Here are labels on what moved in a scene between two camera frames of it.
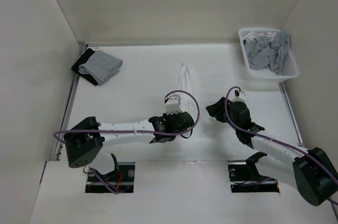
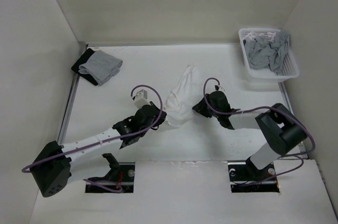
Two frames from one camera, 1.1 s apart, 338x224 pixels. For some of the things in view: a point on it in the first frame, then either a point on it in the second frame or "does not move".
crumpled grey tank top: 261,52 does not move
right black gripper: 217,108 -> 200,108
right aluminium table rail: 291,112 does not move
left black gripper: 166,117 -> 161,119
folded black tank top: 86,57 does not move
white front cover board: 167,193 does not move
